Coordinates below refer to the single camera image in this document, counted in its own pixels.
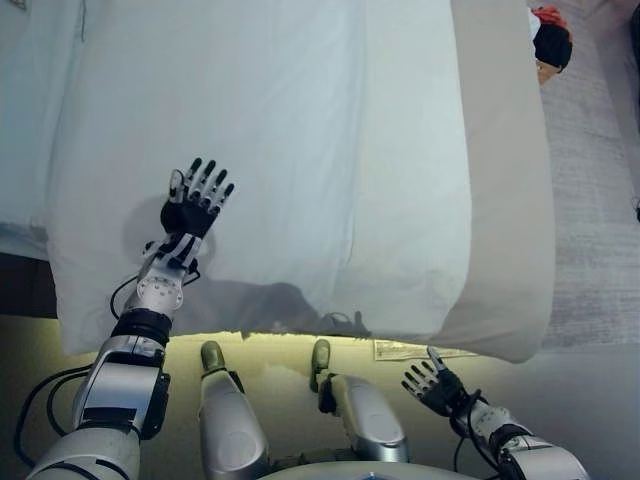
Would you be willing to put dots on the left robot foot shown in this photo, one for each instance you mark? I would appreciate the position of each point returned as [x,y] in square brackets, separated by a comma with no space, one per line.
[212,357]

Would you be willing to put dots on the grey floor rug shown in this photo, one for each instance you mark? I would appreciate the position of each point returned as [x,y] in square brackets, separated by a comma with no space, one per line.
[590,250]

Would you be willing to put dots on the robot leg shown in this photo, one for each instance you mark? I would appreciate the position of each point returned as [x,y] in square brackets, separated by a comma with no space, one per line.
[370,415]
[230,425]

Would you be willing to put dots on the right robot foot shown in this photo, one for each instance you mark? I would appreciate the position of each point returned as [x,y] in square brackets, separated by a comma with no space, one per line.
[321,360]

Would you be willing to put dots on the silver robot torso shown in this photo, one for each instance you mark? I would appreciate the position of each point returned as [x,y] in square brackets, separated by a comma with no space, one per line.
[365,472]

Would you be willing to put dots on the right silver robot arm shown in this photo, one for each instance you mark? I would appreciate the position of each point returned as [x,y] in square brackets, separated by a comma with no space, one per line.
[530,450]

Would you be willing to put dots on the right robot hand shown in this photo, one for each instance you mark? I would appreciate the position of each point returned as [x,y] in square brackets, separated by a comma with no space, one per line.
[447,392]

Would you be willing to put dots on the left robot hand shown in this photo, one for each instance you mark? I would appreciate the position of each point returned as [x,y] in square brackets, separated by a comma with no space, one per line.
[192,215]

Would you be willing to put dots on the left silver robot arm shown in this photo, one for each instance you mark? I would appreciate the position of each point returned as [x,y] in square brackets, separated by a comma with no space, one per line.
[120,380]

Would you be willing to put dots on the left robot leg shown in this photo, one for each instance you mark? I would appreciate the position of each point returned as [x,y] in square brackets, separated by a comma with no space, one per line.
[230,425]

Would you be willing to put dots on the white bed sheet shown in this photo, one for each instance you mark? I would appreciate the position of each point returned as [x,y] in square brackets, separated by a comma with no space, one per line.
[30,125]

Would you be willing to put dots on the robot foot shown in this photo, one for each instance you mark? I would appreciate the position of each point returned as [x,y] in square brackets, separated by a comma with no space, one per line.
[212,357]
[321,360]

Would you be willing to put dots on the white garment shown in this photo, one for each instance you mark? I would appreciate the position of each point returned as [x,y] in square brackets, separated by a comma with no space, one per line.
[532,20]

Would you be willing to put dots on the white duvet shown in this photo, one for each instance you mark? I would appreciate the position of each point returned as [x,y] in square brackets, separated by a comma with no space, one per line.
[275,150]

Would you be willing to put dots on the red garment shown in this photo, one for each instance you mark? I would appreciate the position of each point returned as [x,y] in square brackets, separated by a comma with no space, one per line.
[550,14]

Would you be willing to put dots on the right robot leg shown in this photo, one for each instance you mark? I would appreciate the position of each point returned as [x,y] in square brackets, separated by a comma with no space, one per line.
[370,415]

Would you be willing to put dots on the brown bed frame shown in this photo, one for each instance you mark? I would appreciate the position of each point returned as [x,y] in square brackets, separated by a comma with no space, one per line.
[25,285]

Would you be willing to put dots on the beige bed cover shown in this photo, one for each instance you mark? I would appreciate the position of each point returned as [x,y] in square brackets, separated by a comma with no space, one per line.
[505,200]

